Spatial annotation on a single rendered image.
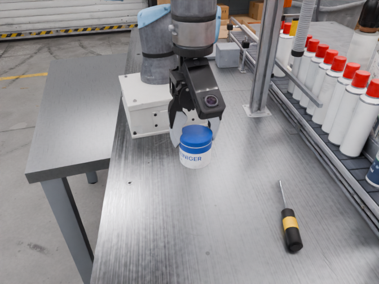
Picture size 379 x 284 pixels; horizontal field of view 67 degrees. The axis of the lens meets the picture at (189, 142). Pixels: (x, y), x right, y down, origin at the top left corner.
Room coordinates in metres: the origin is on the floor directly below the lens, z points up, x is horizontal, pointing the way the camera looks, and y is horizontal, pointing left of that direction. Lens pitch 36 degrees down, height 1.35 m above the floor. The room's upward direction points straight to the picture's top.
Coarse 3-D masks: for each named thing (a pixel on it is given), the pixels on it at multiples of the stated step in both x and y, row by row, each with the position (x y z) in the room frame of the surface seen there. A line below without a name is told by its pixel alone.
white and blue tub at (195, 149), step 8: (184, 128) 0.50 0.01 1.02; (192, 128) 0.50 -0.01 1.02; (200, 128) 0.50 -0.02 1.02; (208, 128) 0.50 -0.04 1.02; (184, 136) 0.47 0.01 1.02; (192, 136) 0.47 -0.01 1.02; (200, 136) 0.47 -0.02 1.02; (208, 136) 0.47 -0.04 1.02; (184, 144) 0.46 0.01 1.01; (192, 144) 0.45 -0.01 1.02; (200, 144) 0.45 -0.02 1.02; (208, 144) 0.46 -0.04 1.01; (184, 152) 0.46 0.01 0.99; (192, 152) 0.45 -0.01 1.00; (200, 152) 0.45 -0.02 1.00; (208, 152) 0.46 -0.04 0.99; (184, 160) 0.46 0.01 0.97; (192, 160) 0.45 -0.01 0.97; (200, 160) 0.45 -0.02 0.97; (208, 160) 0.47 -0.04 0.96; (192, 168) 0.45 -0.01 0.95
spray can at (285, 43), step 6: (288, 24) 1.10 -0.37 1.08; (288, 30) 1.10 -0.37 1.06; (282, 36) 1.10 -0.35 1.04; (288, 36) 1.09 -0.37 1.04; (282, 42) 1.10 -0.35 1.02; (288, 42) 1.09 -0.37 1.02; (282, 48) 1.09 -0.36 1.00; (288, 48) 1.09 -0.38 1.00; (276, 54) 1.11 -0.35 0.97; (282, 54) 1.09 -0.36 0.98; (288, 54) 1.09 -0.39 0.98; (282, 60) 1.09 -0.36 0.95; (276, 66) 1.10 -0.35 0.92; (276, 72) 1.10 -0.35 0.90; (282, 72) 1.09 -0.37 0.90
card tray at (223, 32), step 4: (224, 20) 2.10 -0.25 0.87; (228, 20) 2.11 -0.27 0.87; (240, 20) 2.12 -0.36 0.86; (224, 24) 2.11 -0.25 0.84; (244, 24) 2.06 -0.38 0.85; (248, 24) 1.98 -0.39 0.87; (220, 28) 2.02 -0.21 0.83; (224, 28) 2.02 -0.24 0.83; (236, 28) 2.02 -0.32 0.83; (248, 28) 1.97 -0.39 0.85; (252, 28) 1.89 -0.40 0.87; (220, 32) 1.93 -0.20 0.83; (224, 32) 1.93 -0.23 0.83; (252, 32) 1.88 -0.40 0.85; (220, 36) 1.84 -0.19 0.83; (224, 36) 1.84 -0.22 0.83
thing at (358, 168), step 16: (240, 32) 1.76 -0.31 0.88; (256, 48) 1.46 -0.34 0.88; (272, 80) 1.07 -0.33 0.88; (288, 80) 1.07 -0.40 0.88; (288, 96) 0.92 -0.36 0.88; (304, 112) 0.81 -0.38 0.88; (320, 128) 0.71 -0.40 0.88; (352, 160) 0.57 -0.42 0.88; (368, 160) 0.57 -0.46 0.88; (368, 192) 0.45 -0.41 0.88
